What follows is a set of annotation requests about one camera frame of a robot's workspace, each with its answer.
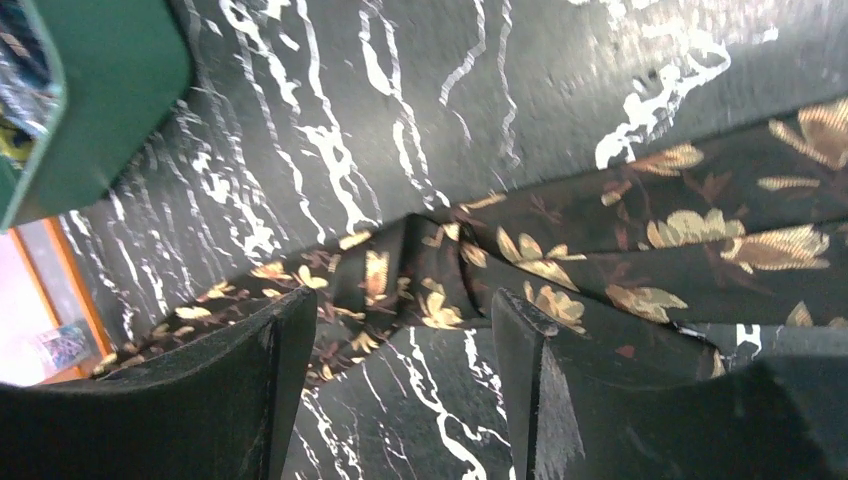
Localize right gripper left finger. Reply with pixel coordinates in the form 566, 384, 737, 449
1, 287, 317, 479

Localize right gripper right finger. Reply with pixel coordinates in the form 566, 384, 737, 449
491, 290, 847, 479

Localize dark floral tie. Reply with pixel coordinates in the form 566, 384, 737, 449
92, 99, 847, 388

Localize orange wooden rack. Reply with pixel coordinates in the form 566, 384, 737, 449
7, 217, 114, 384

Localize green compartment tray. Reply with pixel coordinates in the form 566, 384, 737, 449
1, 1, 193, 229

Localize dark blue rolled tie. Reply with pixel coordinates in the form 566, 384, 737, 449
1, 1, 56, 170

